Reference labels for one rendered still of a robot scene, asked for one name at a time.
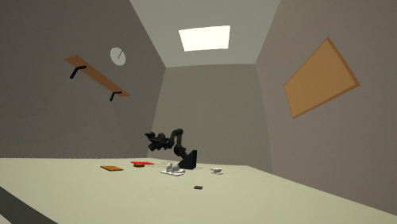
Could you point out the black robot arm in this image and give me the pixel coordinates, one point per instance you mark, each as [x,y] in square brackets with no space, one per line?
[178,149]

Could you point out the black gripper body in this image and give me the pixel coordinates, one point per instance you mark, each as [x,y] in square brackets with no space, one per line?
[156,138]

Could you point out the orange flat rectangular plate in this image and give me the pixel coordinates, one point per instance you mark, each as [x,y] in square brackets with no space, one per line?
[111,168]

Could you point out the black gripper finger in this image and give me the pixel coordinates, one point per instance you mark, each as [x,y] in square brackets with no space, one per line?
[155,142]
[149,135]

